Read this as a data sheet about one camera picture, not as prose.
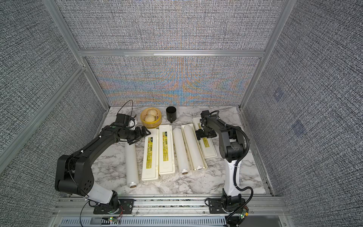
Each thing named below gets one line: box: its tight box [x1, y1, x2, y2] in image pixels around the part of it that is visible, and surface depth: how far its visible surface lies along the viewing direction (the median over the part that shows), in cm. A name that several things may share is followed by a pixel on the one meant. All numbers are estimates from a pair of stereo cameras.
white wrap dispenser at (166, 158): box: [158, 124, 176, 176], surface depth 87 cm
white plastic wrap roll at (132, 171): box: [124, 141, 139, 189], surface depth 85 cm
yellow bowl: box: [140, 107, 163, 129], surface depth 108 cm
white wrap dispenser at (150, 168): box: [141, 128, 159, 181], surface depth 84 cm
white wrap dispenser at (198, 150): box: [181, 116, 218, 172], surface depth 94 cm
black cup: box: [165, 105, 177, 124], surface depth 108 cm
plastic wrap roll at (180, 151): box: [172, 127, 191, 175], surface depth 91 cm
